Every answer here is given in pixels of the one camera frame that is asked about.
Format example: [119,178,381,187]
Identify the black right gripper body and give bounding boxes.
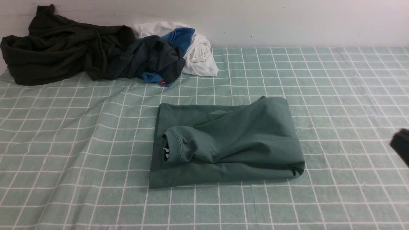
[390,128,409,167]

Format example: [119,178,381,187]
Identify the green long-sleeve top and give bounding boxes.
[149,96,305,189]

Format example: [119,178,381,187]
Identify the white garment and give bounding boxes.
[133,21,219,77]

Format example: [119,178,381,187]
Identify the blue garment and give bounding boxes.
[141,27,196,87]

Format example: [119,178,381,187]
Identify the dark grey garment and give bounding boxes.
[102,35,186,83]

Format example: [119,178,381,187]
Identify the green checked table cloth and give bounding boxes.
[0,47,409,230]

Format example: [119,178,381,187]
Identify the dark olive hoodie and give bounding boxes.
[1,4,136,86]

